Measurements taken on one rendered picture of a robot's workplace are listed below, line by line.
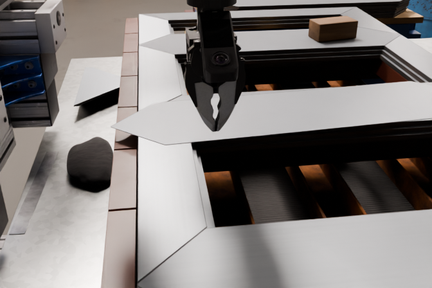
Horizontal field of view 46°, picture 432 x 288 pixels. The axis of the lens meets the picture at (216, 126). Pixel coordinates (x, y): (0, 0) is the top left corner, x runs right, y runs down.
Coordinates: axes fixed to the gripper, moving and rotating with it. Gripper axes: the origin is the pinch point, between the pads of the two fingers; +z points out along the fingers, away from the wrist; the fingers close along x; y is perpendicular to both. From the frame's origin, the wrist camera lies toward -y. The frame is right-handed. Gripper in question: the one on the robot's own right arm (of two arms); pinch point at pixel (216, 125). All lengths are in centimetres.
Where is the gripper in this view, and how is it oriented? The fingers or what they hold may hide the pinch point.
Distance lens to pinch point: 78.9
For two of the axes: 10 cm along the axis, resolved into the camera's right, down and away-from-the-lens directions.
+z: 0.2, 8.9, 4.5
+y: -1.5, -4.5, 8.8
